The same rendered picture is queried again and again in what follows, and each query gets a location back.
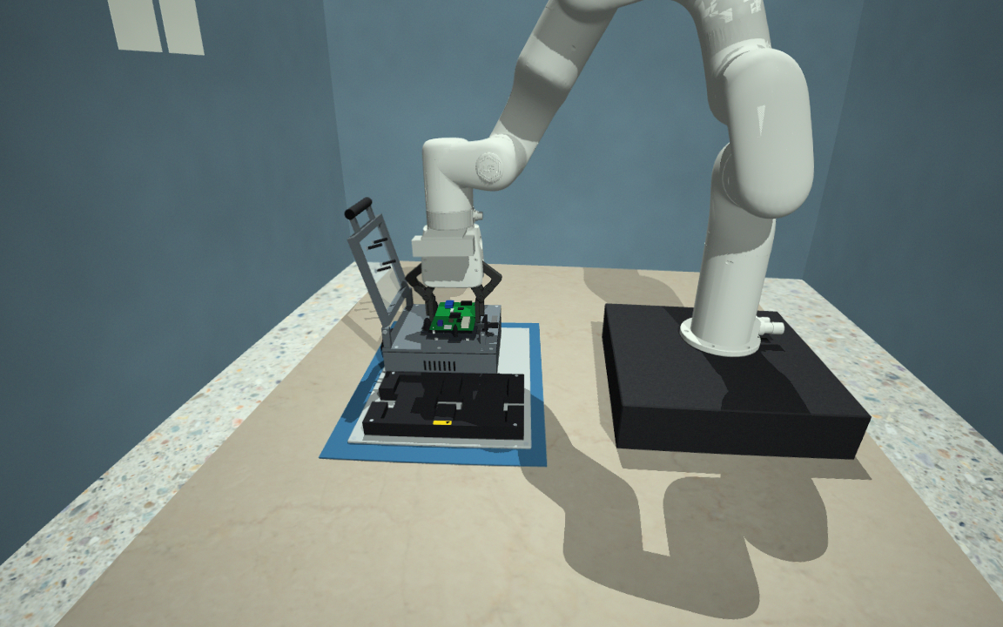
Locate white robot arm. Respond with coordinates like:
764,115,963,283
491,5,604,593
412,0,814,357

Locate green circuit board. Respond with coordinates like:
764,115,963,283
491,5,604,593
429,300,475,331

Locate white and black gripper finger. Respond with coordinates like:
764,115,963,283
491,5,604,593
471,261,502,323
405,263,436,322

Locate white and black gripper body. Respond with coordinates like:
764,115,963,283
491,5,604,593
421,224,484,288

